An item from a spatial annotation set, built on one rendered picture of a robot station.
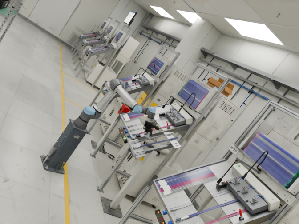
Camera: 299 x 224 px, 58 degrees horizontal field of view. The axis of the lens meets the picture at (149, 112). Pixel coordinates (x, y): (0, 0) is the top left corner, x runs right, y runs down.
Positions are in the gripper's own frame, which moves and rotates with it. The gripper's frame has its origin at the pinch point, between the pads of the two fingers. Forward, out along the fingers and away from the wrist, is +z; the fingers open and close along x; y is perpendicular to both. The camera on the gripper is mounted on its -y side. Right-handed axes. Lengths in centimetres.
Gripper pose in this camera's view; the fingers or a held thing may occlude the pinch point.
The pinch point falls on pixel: (148, 138)
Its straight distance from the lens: 291.7
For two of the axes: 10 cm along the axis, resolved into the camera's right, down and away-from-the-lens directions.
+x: 2.9, 3.9, -8.7
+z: -1.7, 9.2, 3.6
